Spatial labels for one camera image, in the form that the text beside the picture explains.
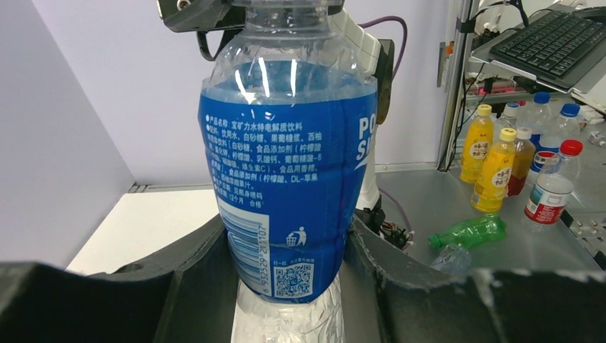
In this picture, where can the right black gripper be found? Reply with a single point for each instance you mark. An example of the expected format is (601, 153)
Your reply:
(200, 15)

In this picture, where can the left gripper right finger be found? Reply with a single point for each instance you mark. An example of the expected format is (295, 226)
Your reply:
(390, 297)

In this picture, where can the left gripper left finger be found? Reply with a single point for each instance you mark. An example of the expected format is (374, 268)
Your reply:
(185, 292)

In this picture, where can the clear bottle blue label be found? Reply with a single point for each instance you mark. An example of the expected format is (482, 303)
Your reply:
(286, 117)

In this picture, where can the crushed clear bottle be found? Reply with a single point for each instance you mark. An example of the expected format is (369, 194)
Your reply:
(453, 260)

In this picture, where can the green plastic bottle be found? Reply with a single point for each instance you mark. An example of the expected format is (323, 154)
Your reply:
(471, 233)

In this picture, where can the yellow juice bottle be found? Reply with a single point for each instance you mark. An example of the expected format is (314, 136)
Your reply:
(490, 187)
(477, 144)

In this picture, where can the red cap water bottle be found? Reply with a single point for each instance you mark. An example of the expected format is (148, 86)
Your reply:
(553, 187)

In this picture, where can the amber tea bottle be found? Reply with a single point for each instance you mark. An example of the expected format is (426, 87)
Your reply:
(524, 155)

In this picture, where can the clear bottle blue cap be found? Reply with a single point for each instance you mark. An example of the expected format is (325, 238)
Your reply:
(562, 126)
(536, 115)

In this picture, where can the black computer keyboard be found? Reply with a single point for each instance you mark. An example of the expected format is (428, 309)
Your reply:
(558, 48)

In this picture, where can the aluminium frame rail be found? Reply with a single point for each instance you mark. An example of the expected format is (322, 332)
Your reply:
(146, 188)

